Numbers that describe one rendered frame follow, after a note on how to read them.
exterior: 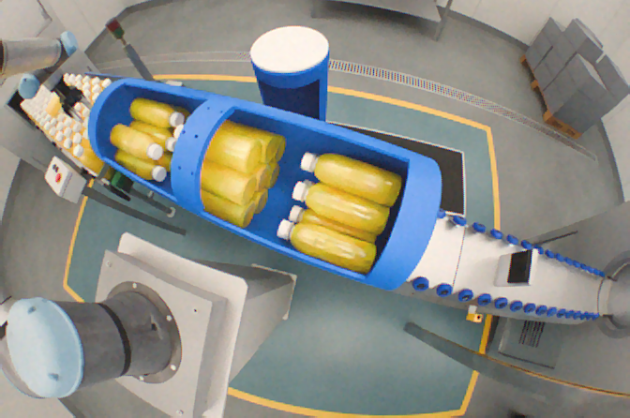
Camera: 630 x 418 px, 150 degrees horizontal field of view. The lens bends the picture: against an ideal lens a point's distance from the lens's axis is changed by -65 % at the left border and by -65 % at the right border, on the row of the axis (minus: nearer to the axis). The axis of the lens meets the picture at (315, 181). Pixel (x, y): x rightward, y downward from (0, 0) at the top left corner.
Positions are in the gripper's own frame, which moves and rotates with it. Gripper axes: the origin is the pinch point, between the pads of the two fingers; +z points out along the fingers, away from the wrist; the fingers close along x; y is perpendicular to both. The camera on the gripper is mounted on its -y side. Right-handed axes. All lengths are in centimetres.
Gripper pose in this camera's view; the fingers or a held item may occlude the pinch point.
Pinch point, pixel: (85, 113)
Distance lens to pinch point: 108.1
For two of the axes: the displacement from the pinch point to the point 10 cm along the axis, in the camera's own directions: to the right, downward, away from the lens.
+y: 9.4, 3.3, -1.2
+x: 3.5, -8.7, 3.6
